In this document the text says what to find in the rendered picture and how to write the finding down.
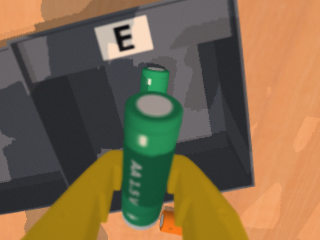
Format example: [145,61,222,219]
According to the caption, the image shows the orange aa battery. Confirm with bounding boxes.
[159,210,182,236]

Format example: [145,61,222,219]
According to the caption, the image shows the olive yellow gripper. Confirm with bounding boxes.
[20,150,249,240]

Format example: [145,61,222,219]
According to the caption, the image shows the green aa battery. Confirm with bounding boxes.
[121,91,183,230]
[140,67,170,94]

